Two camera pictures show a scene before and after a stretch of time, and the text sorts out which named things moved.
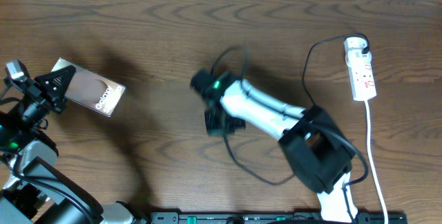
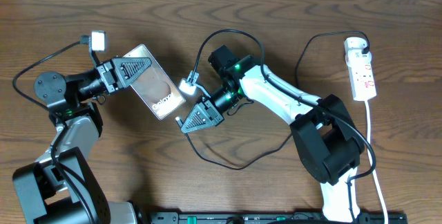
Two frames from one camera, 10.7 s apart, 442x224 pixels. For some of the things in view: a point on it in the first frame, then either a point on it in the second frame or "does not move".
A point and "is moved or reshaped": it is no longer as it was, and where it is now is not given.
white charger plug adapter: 354,43 does not move
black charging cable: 306,91 to 292,135
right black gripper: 209,127 to 208,114
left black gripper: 44,90 to 107,77
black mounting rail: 206,218 does not move
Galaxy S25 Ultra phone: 91,90 is moved or reshaped
